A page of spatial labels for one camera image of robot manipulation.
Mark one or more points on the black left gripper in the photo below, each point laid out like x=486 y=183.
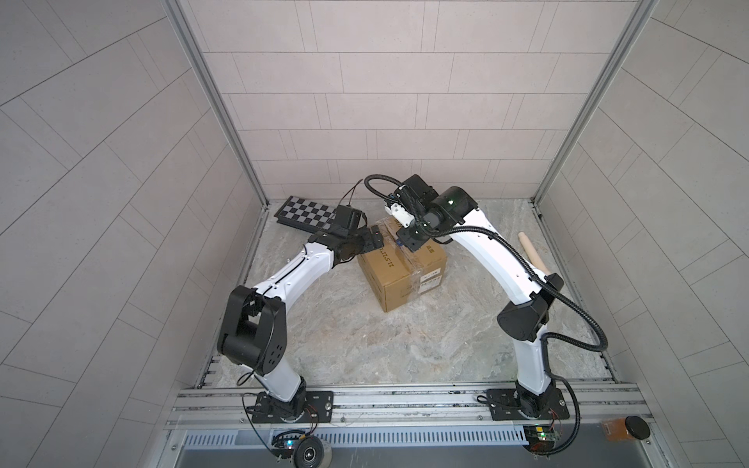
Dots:
x=366 y=245

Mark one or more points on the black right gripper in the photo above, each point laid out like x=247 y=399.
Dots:
x=406 y=240

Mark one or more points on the brown cardboard express box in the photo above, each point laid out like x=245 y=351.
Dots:
x=396 y=275

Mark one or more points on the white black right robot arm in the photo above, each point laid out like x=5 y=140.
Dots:
x=426 y=214

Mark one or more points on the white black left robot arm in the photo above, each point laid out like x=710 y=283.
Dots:
x=254 y=329

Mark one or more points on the black white chessboard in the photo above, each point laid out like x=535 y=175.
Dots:
x=305 y=215

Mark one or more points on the round black speaker device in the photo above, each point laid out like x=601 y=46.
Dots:
x=302 y=449

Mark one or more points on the green circuit board right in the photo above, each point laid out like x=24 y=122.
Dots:
x=540 y=438

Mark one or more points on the brown jar black lid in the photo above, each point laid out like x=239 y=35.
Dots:
x=632 y=428

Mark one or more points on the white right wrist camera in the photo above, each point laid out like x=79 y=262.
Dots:
x=401 y=214

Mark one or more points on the cream plastic handle tool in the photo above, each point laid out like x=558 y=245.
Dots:
x=532 y=253

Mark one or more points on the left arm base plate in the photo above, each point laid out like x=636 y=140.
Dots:
x=306 y=407

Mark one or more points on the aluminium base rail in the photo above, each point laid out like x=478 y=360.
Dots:
x=418 y=425

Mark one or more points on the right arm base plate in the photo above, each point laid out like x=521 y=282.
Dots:
x=505 y=405

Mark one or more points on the aluminium corner post left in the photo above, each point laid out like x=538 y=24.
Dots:
x=176 y=15

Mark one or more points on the aluminium corner post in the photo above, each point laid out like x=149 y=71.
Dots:
x=626 y=41
x=176 y=15

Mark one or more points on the aluminium corner post right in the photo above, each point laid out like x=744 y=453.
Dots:
x=626 y=41

